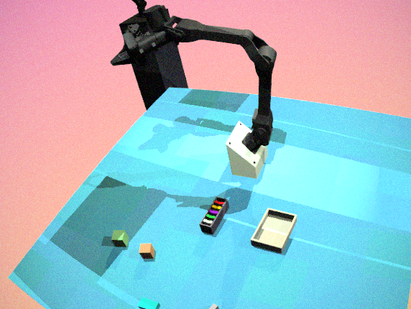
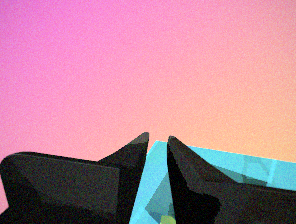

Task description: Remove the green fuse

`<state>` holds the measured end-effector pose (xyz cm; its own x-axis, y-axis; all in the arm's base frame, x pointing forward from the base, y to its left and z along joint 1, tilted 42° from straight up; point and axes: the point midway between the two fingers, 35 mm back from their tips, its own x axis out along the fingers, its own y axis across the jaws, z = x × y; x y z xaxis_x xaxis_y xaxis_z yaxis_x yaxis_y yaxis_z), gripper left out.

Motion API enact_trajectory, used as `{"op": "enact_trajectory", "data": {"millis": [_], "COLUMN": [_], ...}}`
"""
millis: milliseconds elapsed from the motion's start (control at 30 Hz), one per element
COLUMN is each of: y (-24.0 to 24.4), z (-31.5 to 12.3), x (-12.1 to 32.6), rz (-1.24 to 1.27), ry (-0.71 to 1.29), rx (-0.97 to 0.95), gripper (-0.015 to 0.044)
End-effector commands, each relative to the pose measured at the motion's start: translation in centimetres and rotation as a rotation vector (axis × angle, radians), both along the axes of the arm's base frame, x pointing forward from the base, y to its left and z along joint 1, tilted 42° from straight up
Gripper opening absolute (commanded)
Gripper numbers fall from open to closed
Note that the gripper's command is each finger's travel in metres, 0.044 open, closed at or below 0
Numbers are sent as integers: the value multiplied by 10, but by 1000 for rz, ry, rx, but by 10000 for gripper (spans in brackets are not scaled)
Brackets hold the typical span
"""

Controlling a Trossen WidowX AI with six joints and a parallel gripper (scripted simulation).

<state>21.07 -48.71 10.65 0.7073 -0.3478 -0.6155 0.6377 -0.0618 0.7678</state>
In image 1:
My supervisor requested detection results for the small orange cube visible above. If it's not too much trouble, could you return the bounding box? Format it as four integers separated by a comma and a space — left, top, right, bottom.
139, 243, 155, 259

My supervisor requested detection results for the teal flat block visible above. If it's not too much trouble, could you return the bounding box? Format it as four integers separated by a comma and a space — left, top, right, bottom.
138, 297, 160, 309

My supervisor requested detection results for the green fuse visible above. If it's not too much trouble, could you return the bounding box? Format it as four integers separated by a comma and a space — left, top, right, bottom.
206, 214, 216, 221

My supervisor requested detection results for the cream shallow square tray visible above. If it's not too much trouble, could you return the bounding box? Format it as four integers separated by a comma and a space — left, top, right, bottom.
250, 208, 297, 253

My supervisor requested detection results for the green cube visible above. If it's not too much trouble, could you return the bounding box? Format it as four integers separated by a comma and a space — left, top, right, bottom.
111, 230, 129, 247

